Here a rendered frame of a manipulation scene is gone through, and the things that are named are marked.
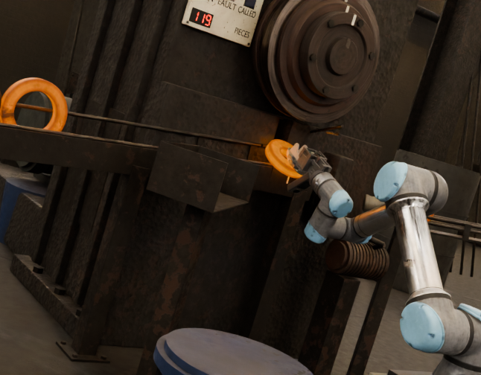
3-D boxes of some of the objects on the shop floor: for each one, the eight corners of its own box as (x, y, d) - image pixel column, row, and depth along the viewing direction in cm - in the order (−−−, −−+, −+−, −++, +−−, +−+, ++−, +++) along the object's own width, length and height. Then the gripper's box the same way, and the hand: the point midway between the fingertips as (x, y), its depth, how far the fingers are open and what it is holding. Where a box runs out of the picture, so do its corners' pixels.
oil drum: (339, 263, 561) (379, 140, 551) (397, 274, 595) (435, 158, 586) (399, 295, 513) (444, 160, 504) (459, 303, 548) (501, 178, 538)
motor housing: (284, 373, 289) (328, 231, 284) (328, 375, 302) (372, 240, 297) (305, 389, 279) (352, 242, 273) (351, 390, 292) (397, 251, 286)
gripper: (339, 170, 259) (308, 135, 275) (318, 165, 254) (287, 129, 269) (325, 191, 263) (295, 155, 278) (304, 187, 257) (275, 151, 273)
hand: (290, 152), depth 274 cm, fingers closed
